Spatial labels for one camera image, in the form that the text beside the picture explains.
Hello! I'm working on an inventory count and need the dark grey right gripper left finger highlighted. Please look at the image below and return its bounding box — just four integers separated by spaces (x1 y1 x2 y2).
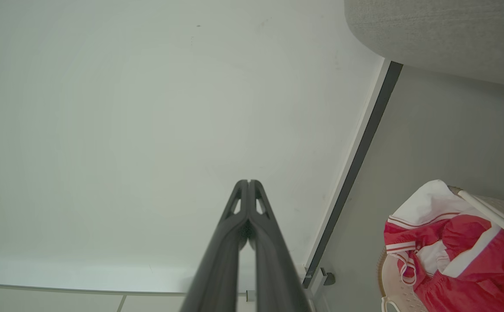
181 179 249 312

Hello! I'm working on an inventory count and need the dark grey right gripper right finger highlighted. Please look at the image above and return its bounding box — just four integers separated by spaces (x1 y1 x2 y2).
249 179 311 312

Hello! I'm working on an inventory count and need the red garment with white band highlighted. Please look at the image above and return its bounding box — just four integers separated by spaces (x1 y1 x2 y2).
384 214 504 312

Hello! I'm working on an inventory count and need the grey fabric sofa seat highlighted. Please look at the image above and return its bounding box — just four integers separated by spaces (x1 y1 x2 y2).
344 0 504 90

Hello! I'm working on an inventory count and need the grey metal leg with caster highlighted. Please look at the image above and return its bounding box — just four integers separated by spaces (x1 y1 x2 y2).
303 265 336 312

